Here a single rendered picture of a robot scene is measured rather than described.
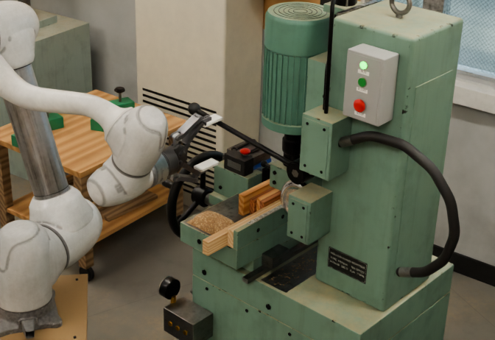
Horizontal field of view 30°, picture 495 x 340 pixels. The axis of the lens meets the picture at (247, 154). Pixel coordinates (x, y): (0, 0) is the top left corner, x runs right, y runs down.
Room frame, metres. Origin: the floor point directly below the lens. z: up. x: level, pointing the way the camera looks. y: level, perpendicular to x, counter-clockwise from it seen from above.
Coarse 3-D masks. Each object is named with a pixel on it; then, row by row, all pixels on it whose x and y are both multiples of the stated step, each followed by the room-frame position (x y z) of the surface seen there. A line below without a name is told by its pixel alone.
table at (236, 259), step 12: (216, 192) 2.39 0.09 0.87; (216, 204) 2.27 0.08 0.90; (228, 204) 2.27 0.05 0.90; (192, 216) 2.19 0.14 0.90; (228, 216) 2.20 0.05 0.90; (240, 216) 2.20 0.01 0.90; (180, 228) 2.16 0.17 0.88; (192, 228) 2.13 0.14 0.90; (276, 228) 2.14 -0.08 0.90; (180, 240) 2.16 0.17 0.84; (192, 240) 2.13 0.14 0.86; (264, 240) 2.11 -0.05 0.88; (276, 240) 2.14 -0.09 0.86; (216, 252) 2.07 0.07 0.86; (228, 252) 2.04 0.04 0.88; (240, 252) 2.03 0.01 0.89; (252, 252) 2.07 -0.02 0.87; (228, 264) 2.04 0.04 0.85; (240, 264) 2.04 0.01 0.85
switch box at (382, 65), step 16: (352, 48) 1.95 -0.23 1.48; (368, 48) 1.96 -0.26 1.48; (352, 64) 1.94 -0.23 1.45; (368, 64) 1.91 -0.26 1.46; (384, 64) 1.88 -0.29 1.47; (352, 80) 1.93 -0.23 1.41; (368, 80) 1.90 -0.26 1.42; (384, 80) 1.89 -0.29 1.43; (352, 96) 1.93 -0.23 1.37; (368, 96) 1.90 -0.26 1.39; (384, 96) 1.89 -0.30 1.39; (352, 112) 1.93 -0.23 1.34; (368, 112) 1.90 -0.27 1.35; (384, 112) 1.90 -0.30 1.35
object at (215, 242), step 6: (270, 204) 2.20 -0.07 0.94; (258, 210) 2.16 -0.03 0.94; (228, 228) 2.07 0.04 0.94; (216, 234) 2.04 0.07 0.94; (222, 234) 2.04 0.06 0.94; (204, 240) 2.00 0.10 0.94; (210, 240) 2.01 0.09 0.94; (216, 240) 2.02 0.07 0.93; (222, 240) 2.03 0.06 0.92; (204, 246) 2.00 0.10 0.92; (210, 246) 2.00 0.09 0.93; (216, 246) 2.02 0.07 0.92; (222, 246) 2.03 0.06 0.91; (204, 252) 2.00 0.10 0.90; (210, 252) 2.00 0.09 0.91
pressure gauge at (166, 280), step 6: (168, 276) 2.21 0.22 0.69; (162, 282) 2.19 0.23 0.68; (168, 282) 2.19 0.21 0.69; (174, 282) 2.19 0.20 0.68; (162, 288) 2.18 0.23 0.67; (168, 288) 2.18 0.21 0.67; (174, 288) 2.19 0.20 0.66; (162, 294) 2.18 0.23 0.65; (168, 294) 2.18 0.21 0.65; (174, 294) 2.19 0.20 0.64; (174, 300) 2.18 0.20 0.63
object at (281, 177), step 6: (276, 162) 2.27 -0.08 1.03; (270, 168) 2.26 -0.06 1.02; (276, 168) 2.25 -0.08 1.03; (282, 168) 2.24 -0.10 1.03; (270, 174) 2.26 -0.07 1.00; (276, 174) 2.24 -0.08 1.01; (282, 174) 2.23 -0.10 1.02; (270, 180) 2.26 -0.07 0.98; (276, 180) 2.24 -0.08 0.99; (282, 180) 2.23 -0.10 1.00; (288, 180) 2.22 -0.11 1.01; (276, 186) 2.24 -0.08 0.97; (282, 186) 2.23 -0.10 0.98
